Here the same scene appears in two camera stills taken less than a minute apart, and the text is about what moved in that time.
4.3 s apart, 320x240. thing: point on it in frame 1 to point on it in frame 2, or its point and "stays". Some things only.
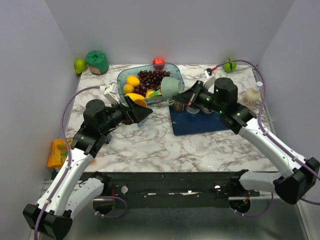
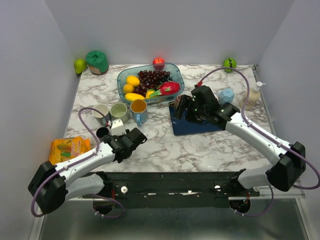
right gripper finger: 188,96 to 185,101
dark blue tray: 183,123 stays
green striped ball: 229,67 stays
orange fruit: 128,88 stays
